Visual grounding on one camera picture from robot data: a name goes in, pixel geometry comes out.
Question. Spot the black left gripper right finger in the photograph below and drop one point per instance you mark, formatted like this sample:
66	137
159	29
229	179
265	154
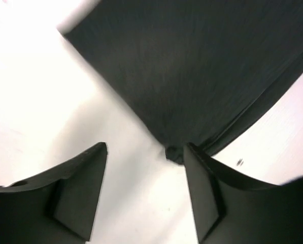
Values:
230	207

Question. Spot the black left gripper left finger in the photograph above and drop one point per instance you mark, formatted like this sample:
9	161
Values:
57	205

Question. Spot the black denim trousers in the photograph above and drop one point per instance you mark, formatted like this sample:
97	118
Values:
198	72

